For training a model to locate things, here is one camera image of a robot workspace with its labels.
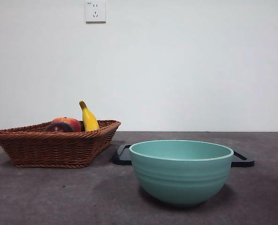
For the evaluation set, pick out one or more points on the red orange peach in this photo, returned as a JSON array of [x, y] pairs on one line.
[[70, 122]]

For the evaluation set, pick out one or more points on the dark rectangular tray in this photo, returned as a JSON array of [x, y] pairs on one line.
[[122, 157]]

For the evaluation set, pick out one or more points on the teal ribbed bowl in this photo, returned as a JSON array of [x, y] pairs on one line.
[[181, 180]]

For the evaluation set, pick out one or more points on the yellow banana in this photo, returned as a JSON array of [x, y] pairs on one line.
[[89, 120]]

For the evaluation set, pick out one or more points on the white wall socket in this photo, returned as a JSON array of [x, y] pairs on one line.
[[95, 11]]

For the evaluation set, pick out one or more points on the brown wicker basket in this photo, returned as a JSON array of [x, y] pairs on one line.
[[52, 150]]

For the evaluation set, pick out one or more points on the dark red plum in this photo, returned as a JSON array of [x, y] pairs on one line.
[[58, 127]]

